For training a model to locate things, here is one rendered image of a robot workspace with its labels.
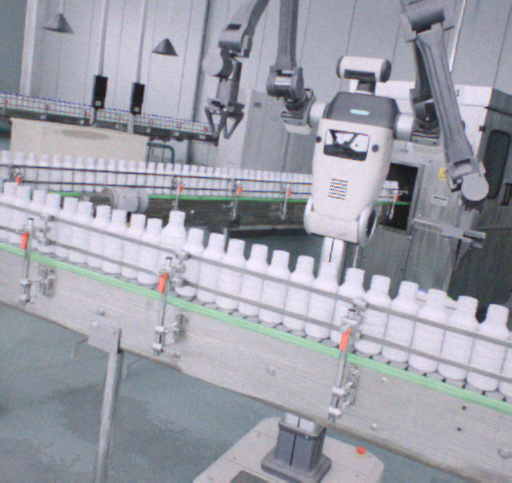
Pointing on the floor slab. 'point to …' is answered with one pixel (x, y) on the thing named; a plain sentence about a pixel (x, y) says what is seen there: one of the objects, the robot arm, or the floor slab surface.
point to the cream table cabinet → (75, 142)
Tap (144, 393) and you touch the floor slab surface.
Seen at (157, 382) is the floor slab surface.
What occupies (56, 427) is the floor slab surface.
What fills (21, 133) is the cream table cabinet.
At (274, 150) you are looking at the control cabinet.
